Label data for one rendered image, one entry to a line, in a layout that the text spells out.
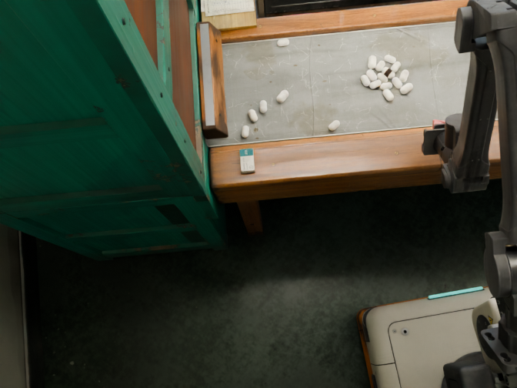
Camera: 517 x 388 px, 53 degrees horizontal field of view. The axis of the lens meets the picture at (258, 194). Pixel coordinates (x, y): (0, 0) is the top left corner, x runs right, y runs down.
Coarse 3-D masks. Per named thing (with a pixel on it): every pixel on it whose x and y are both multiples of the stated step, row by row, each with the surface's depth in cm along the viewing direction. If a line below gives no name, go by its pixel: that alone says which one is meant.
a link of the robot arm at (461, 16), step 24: (456, 24) 82; (456, 48) 84; (480, 48) 81; (480, 72) 84; (480, 96) 88; (480, 120) 92; (456, 144) 104; (480, 144) 97; (456, 168) 103; (480, 168) 102; (456, 192) 108
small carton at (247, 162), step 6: (240, 150) 133; (246, 150) 133; (252, 150) 133; (240, 156) 133; (246, 156) 133; (252, 156) 132; (240, 162) 132; (246, 162) 132; (252, 162) 132; (246, 168) 132; (252, 168) 132
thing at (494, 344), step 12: (504, 324) 80; (516, 324) 77; (492, 336) 83; (504, 336) 80; (516, 336) 77; (492, 348) 81; (504, 348) 80; (516, 348) 78; (504, 360) 78; (516, 360) 77; (504, 372) 78; (516, 372) 77
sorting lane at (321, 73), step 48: (240, 48) 145; (288, 48) 145; (336, 48) 144; (384, 48) 143; (432, 48) 143; (240, 96) 142; (288, 96) 141; (336, 96) 140; (384, 96) 140; (432, 96) 139; (240, 144) 138
